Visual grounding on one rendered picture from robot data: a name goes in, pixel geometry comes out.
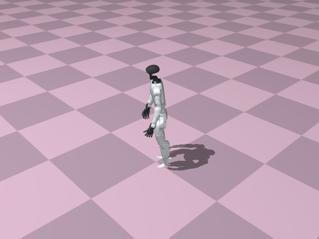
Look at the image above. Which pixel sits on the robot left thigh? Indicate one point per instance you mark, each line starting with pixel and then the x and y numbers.
pixel 159 131

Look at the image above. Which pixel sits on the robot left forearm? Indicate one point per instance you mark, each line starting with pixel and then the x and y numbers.
pixel 155 117

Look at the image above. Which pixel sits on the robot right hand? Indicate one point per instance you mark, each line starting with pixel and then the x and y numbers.
pixel 146 112

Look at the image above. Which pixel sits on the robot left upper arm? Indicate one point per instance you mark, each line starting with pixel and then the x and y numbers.
pixel 157 96

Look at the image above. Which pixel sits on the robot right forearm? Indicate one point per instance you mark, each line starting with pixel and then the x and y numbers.
pixel 150 101

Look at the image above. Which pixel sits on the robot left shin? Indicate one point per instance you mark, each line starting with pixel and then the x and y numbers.
pixel 165 153

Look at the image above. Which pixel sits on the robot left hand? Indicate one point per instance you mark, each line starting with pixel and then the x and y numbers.
pixel 150 131

